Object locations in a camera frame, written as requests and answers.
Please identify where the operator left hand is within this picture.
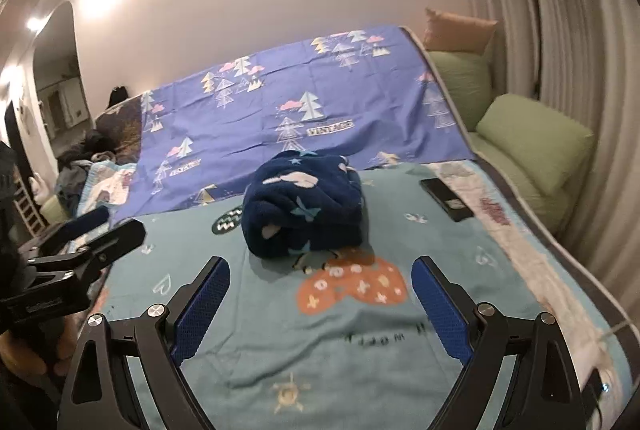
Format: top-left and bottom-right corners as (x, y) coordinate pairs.
(1, 316), (78, 380)

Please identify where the black smartphone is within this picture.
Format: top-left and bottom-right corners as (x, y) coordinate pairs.
(420, 177), (474, 223)

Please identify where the grey pleated curtain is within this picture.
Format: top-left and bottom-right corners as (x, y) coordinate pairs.
(470, 0), (639, 316)

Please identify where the teal printed bed blanket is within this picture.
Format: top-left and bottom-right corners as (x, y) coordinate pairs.
(99, 162), (634, 429)

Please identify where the dark patterned pillow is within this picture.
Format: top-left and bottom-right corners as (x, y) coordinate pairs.
(96, 96), (142, 164)

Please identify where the purple tree print sheet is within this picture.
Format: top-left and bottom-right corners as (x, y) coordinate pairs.
(115, 26), (472, 220)

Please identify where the light printed quilt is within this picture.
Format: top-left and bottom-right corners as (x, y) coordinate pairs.
(76, 160), (137, 236)

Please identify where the green cushion far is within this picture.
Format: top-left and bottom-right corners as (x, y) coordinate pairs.
(430, 52), (494, 132)

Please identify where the green cushion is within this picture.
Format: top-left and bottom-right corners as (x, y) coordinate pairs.
(476, 94), (594, 196)
(430, 52), (494, 132)

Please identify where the navy fleece star garment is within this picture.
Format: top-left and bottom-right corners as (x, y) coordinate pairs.
(241, 150), (363, 260)

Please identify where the peach pillow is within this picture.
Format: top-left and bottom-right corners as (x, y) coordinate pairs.
(423, 8), (498, 55)

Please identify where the white ladder shelf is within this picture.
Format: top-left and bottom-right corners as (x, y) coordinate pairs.
(14, 171), (46, 237)

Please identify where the green cushion near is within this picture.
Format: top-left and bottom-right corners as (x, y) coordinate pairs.
(476, 94), (594, 196)

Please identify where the dark clothes pile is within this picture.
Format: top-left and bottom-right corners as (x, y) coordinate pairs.
(54, 130), (116, 217)

